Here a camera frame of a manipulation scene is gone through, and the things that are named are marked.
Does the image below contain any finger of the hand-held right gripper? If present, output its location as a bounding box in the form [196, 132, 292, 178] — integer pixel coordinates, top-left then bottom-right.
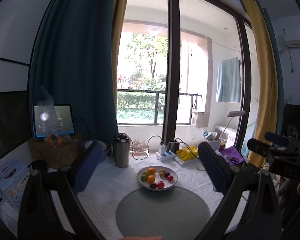
[264, 131, 290, 147]
[247, 138, 278, 164]

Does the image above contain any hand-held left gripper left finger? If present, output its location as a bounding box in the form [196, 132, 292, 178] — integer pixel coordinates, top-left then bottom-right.
[17, 140, 103, 240]

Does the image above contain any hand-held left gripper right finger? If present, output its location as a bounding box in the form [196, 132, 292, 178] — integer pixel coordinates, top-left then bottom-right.
[195, 141, 283, 240]

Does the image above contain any white plate with dark rim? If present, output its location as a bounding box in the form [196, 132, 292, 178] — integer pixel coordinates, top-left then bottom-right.
[136, 166, 178, 190]

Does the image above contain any person's left hand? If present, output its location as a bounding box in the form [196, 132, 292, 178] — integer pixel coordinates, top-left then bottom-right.
[122, 236, 163, 240]

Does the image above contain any blue plastic bowl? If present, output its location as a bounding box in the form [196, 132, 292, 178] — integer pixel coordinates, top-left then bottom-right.
[80, 140, 111, 162]

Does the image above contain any purple cloth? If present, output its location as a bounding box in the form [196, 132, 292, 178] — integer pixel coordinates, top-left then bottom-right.
[219, 146, 245, 167]

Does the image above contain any white plastic basket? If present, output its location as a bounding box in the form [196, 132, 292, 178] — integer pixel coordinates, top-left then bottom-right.
[203, 136, 227, 153]

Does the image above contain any black computer case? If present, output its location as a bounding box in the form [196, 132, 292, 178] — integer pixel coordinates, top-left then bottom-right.
[281, 103, 300, 140]

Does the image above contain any yellow plastic bag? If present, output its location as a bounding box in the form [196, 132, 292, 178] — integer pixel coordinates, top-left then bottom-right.
[175, 147, 199, 161]

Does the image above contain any white tissue packet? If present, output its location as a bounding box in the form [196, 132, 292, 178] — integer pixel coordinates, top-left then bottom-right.
[175, 156, 200, 165]

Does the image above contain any outdoor air conditioner unit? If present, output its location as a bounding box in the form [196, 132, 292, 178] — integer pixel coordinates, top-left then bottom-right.
[214, 124, 238, 148]

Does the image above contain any stainless steel tumbler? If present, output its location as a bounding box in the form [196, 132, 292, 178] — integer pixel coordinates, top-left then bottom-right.
[112, 133, 130, 168]

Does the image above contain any cardboard box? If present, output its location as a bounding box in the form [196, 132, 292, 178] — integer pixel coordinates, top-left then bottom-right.
[27, 134, 87, 170]

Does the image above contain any white desk lamp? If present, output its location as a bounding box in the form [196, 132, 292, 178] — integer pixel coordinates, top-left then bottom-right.
[222, 110, 246, 143]

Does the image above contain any black round object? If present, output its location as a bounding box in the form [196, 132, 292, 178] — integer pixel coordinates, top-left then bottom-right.
[32, 160, 48, 173]

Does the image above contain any white power strip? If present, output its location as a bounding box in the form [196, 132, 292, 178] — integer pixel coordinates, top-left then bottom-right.
[156, 151, 177, 162]

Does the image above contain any tablet screen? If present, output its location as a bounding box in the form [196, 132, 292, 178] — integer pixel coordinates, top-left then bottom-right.
[32, 104, 76, 139]

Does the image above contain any clear plastic bag of oranges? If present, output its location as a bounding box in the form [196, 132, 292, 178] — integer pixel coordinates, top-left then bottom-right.
[36, 85, 72, 148]

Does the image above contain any grey round placemat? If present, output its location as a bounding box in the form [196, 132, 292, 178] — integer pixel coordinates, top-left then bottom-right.
[116, 185, 211, 240]

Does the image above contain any yellow curtain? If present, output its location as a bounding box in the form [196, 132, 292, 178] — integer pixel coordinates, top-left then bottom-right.
[111, 0, 133, 110]
[236, 0, 279, 155]

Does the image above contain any light blue towel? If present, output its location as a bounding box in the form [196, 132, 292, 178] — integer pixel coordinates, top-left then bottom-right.
[216, 57, 241, 103]

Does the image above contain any balcony railing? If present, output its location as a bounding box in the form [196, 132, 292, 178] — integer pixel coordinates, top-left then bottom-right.
[117, 89, 203, 125]

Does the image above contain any light blue printed box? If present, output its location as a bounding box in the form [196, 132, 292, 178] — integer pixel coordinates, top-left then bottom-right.
[0, 159, 32, 210]

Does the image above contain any dark blue curtain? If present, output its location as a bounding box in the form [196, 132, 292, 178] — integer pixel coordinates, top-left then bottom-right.
[29, 0, 120, 140]

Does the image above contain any black charging cable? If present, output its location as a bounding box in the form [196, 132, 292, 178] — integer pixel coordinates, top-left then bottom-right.
[174, 138, 199, 159]
[129, 135, 163, 160]

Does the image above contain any thin black cable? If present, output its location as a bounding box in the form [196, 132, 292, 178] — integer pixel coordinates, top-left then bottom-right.
[74, 116, 95, 140]

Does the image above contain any black window frame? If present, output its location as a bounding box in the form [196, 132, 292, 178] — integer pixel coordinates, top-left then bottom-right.
[162, 0, 182, 145]

